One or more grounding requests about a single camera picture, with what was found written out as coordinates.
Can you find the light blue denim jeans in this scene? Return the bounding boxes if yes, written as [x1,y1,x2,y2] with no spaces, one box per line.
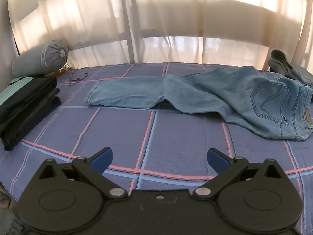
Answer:
[85,67,312,141]

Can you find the purple plaid bed sheet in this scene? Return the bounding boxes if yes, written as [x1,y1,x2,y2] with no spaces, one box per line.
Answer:
[1,63,312,234]

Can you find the stack of dark folded clothes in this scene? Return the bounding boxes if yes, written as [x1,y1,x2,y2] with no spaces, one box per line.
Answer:
[1,75,61,151]

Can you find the teal folded garment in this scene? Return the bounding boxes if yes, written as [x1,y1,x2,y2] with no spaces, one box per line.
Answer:
[0,77,33,105]

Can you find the grey bolster pillow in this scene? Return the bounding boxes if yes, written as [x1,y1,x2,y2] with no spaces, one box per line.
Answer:
[12,40,68,78]

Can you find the grey folded garment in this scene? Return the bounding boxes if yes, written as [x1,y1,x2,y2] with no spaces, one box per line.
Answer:
[268,49,313,87]

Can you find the eyeglasses with thin frame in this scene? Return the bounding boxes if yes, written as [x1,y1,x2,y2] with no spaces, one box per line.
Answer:
[68,72,89,86]

